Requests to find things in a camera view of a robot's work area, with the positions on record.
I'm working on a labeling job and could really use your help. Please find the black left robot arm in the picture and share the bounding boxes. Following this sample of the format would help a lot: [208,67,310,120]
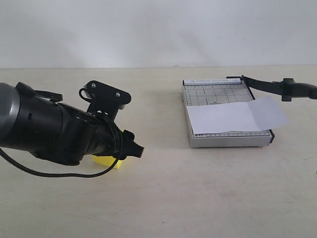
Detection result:
[0,80,144,166]

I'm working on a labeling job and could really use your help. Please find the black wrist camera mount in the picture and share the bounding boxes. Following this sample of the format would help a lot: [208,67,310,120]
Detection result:
[79,80,132,120]

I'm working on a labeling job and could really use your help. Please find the white paper sheet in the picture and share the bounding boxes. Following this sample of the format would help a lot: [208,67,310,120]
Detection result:
[186,96,289,134]

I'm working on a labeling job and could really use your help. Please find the grey paper cutter base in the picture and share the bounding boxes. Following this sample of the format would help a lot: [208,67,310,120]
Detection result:
[182,76,275,148]

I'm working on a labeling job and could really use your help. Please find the black cutter blade handle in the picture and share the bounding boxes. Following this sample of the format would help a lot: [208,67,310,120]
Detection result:
[241,75,317,102]

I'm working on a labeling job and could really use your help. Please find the yellow foam cube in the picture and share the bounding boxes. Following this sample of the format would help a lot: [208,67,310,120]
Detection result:
[91,127,125,171]

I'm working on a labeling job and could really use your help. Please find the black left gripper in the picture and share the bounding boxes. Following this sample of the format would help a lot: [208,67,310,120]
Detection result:
[84,112,144,159]

